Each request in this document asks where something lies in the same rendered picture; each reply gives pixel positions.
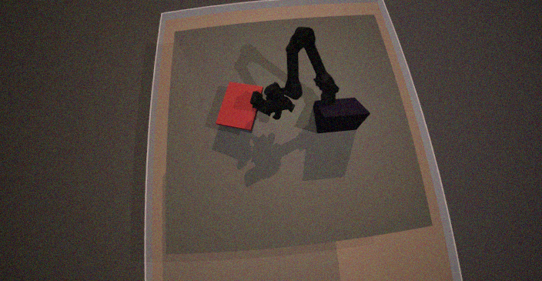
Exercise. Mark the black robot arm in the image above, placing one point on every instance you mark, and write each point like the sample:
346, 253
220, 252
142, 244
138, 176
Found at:
302, 38

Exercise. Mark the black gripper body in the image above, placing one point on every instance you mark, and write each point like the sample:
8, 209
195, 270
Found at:
268, 105

